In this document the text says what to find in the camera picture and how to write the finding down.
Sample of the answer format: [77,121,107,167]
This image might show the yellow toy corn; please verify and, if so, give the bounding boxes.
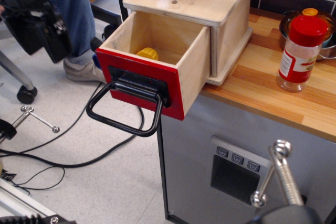
[136,47,159,60]

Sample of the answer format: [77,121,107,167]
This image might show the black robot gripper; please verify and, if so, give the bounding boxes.
[1,0,72,63]

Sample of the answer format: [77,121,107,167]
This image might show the stainless steel cabinet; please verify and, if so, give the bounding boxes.
[158,95,335,223]

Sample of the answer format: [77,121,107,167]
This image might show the right silver clamp screw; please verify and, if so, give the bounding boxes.
[250,140,304,208]

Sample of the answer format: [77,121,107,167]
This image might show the office chair base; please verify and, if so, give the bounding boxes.
[0,3,122,104]

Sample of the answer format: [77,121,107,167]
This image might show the spice jar red lid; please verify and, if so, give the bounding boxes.
[276,15,328,92]

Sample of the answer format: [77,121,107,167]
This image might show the wooden drawer red front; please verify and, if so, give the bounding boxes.
[96,12,211,120]

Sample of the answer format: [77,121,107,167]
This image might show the person's leg blue jeans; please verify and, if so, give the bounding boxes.
[51,0,96,65]

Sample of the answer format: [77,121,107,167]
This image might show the wooden box housing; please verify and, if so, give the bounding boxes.
[123,0,253,86]

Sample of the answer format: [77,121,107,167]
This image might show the metal bowl with items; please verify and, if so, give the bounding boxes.
[279,8,335,61]

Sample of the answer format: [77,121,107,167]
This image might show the left silver clamp screw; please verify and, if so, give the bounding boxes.
[1,105,60,143]

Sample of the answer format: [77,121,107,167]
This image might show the beige sneaker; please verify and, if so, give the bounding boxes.
[63,59,107,83]

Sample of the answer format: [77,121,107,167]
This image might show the thick black floor cable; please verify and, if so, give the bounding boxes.
[0,81,145,169]

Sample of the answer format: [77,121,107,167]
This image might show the silver clamp screw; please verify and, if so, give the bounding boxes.
[1,105,60,143]
[250,140,304,208]

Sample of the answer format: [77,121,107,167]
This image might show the aluminium frame rail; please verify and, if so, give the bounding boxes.
[0,176,77,224]

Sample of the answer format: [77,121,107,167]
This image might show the thin black wire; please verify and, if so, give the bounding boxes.
[10,166,66,191]

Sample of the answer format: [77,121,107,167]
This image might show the black metal drawer handle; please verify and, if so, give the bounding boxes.
[86,80,164,137]

